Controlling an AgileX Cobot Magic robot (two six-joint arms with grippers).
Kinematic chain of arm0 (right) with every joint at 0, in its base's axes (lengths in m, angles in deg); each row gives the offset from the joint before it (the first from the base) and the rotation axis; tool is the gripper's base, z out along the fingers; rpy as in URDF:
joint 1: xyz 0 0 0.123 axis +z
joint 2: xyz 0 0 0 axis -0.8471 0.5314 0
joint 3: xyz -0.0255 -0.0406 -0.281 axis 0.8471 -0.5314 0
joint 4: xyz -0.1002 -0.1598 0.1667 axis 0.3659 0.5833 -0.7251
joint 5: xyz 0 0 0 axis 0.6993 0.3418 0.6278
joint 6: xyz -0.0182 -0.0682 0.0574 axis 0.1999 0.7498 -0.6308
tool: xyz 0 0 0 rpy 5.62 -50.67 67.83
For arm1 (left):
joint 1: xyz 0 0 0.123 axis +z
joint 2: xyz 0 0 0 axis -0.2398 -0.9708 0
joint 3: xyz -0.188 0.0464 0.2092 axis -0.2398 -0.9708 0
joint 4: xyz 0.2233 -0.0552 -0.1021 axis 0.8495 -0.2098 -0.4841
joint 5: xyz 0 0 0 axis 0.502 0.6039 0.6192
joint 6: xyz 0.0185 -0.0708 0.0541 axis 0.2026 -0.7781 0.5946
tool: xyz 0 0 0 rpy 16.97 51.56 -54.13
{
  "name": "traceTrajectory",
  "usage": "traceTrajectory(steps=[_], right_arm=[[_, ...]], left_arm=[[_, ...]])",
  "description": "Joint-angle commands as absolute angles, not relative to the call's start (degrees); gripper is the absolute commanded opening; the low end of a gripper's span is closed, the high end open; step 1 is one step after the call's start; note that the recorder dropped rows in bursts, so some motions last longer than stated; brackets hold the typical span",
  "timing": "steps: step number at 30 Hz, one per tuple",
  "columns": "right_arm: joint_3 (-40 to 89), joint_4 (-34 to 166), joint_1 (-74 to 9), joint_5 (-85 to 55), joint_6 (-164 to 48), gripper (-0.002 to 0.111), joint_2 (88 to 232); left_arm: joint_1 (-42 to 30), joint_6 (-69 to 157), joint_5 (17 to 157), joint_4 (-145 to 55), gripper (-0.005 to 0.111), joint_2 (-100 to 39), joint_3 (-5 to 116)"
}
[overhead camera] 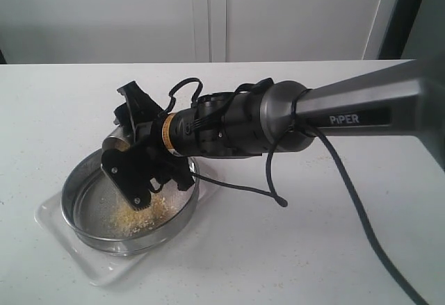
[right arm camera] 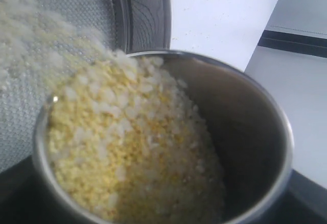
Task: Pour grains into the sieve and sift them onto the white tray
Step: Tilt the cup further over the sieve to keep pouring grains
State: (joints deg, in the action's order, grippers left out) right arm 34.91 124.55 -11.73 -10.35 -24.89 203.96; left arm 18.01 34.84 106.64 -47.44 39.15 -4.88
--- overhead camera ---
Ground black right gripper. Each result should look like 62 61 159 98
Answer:
101 81 195 211

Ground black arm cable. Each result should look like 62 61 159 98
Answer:
166 77 428 305

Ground dark vertical post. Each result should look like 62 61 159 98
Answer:
378 0 423 60

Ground white cabinet doors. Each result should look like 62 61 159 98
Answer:
1 0 397 64

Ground stainless steel cup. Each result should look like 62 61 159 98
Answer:
102 126 134 151

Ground round steel mesh sieve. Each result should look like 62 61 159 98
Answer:
60 149 200 256

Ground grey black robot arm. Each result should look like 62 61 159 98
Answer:
101 55 444 210

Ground white rectangular plastic tray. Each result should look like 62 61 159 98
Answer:
35 179 218 286

